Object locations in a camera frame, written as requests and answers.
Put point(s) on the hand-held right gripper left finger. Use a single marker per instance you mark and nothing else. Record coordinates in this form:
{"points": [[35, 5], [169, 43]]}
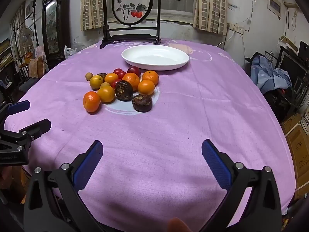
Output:
{"points": [[88, 165]]}

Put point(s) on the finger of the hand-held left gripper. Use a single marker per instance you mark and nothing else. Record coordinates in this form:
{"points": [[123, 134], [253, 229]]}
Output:
{"points": [[19, 106], [36, 128]]}

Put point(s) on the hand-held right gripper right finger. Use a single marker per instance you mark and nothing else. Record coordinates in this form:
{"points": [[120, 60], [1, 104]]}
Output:
{"points": [[217, 165]]}

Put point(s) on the orange mandarin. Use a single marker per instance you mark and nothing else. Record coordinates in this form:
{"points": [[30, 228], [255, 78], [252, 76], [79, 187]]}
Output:
{"points": [[146, 87], [131, 79], [91, 102], [150, 77]]}

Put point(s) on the yellow-orange mandarin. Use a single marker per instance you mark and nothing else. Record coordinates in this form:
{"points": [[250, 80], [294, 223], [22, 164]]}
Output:
{"points": [[106, 94], [111, 78]]}

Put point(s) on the brown longan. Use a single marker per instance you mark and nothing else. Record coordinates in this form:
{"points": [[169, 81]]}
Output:
{"points": [[105, 84], [88, 76]]}

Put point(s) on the yellow-green mandarin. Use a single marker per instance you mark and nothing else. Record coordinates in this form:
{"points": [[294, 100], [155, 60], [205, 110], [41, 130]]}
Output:
{"points": [[96, 82]]}

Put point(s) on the dark water chestnut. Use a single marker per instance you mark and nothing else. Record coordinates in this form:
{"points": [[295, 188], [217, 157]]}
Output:
{"points": [[101, 75], [123, 91], [142, 103]]}

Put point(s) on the red cherry tomato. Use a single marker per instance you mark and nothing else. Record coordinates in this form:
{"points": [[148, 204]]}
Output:
{"points": [[117, 70], [115, 83], [122, 75]]}

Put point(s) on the dark red plum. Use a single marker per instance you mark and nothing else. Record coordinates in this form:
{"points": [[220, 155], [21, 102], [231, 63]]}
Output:
{"points": [[134, 70]]}

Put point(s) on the white oval plate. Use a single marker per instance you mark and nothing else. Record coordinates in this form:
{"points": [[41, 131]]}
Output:
{"points": [[154, 57]]}

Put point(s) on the person's right hand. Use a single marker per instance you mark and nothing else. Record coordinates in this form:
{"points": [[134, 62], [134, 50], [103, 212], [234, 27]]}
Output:
{"points": [[177, 225]]}

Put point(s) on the wicker chair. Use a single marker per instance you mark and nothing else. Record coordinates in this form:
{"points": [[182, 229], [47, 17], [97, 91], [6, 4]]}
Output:
{"points": [[36, 67]]}

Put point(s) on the wooden shelf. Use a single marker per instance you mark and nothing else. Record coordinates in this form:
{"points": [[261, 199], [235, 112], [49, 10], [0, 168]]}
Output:
{"points": [[4, 52]]}

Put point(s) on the white standing fan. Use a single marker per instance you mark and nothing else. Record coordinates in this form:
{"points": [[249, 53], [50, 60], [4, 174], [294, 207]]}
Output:
{"points": [[26, 38]]}

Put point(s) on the purple tablecloth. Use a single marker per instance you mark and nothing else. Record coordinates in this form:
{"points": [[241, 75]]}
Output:
{"points": [[154, 130]]}

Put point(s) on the white plastic bag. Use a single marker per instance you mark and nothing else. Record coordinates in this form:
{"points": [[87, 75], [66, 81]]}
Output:
{"points": [[69, 52]]}

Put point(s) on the dark wooden cabinet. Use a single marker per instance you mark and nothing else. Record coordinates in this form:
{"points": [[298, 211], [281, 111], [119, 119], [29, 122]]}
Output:
{"points": [[54, 29]]}

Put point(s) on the black coat rack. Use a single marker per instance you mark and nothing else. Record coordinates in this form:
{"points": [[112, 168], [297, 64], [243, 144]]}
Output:
{"points": [[35, 21]]}

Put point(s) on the blue cloth pile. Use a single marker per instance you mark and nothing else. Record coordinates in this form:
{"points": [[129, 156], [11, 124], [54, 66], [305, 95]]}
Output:
{"points": [[265, 73]]}

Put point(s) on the black monitor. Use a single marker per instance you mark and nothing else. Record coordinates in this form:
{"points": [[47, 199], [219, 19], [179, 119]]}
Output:
{"points": [[293, 67]]}

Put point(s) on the beige checked curtain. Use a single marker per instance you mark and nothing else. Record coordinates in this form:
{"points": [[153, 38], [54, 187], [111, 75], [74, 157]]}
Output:
{"points": [[210, 7], [93, 4]]}

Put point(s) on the window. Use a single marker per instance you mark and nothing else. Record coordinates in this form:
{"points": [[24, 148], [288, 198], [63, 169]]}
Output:
{"points": [[176, 2]]}

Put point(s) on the white wall socket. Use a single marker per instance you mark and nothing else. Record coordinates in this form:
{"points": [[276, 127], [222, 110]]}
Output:
{"points": [[234, 27]]}

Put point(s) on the white wall frame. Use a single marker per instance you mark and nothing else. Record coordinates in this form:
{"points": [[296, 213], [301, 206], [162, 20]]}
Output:
{"points": [[274, 4]]}

